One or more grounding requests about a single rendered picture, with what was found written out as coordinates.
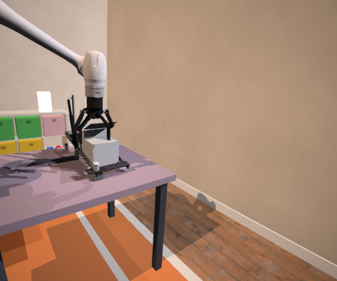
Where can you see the grey metal cylinder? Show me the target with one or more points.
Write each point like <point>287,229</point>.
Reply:
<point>96,166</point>

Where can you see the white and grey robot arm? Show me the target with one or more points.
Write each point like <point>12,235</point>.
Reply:
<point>92,67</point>

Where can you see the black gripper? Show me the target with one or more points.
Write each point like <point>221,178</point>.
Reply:
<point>93,111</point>

